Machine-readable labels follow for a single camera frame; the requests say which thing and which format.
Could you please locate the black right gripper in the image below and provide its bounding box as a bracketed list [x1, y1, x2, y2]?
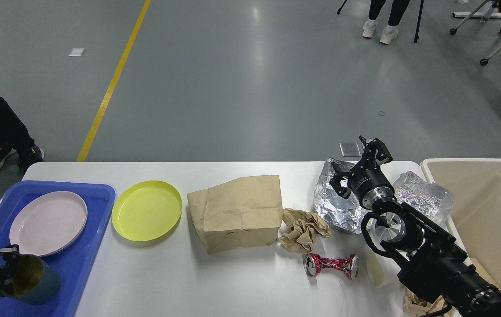
[329, 135, 395, 199]

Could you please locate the teal mug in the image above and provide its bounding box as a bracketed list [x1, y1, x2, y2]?
[0, 254, 62, 306]

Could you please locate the yellow plate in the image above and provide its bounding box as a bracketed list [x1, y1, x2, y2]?
[111, 180, 183, 242]

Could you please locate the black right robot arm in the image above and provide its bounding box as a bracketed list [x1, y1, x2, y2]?
[329, 136, 501, 317]

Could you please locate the crumpled paper under arm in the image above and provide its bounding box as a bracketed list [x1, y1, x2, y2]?
[403, 289, 448, 317]

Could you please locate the silver floor plate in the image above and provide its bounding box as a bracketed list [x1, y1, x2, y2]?
[339, 142, 362, 157]

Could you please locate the silver foil bag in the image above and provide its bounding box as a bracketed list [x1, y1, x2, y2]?
[313, 157, 367, 234]

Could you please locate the pink plate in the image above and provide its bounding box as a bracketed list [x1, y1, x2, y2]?
[9, 191, 88, 257]

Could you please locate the blue plastic tray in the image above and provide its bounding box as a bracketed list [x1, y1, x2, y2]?
[0, 181, 116, 317]

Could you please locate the crumpled brown paper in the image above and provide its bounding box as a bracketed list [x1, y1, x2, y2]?
[277, 208, 332, 254]

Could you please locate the white paper cup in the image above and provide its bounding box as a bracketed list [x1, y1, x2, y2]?
[366, 249, 397, 288]

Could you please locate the crushed red can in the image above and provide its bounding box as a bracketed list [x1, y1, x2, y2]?
[303, 253, 359, 280]

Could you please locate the brown paper bag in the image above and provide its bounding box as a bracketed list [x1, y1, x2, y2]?
[187, 175, 284, 254]

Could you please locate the beige plastic bin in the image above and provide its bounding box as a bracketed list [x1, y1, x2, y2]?
[421, 158, 501, 289]

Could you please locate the person with white sneakers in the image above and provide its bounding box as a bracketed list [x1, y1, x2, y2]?
[362, 0, 411, 45]

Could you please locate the wheeled chair base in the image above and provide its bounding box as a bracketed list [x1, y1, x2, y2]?
[449, 0, 501, 66]

